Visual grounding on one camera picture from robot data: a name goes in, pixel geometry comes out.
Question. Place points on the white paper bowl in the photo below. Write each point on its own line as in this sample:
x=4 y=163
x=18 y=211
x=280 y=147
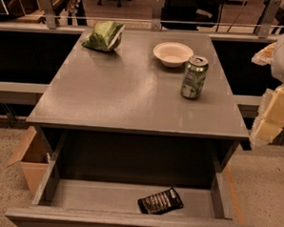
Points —
x=171 y=54

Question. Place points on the grey top drawer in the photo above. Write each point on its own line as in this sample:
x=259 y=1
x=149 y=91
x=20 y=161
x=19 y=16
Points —
x=127 y=203

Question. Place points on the metal glass railing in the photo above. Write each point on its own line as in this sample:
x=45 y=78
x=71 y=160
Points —
x=253 y=17

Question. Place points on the green soda can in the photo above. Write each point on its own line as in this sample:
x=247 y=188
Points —
x=194 y=77

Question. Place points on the open cardboard box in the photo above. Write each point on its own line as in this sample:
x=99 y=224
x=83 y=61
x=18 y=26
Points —
x=33 y=157

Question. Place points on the green chip bag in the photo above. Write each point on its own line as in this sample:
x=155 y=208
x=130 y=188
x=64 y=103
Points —
x=105 y=36

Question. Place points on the grey cabinet counter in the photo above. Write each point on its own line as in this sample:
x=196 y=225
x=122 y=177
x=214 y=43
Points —
x=127 y=120

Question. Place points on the black office chair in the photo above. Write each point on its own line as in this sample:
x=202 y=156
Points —
x=190 y=14

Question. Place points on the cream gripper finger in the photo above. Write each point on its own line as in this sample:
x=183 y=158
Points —
x=264 y=56
x=269 y=122

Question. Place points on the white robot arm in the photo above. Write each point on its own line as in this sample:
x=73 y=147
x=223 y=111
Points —
x=277 y=64

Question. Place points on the black rxbar chocolate wrapper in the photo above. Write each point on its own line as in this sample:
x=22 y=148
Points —
x=160 y=203

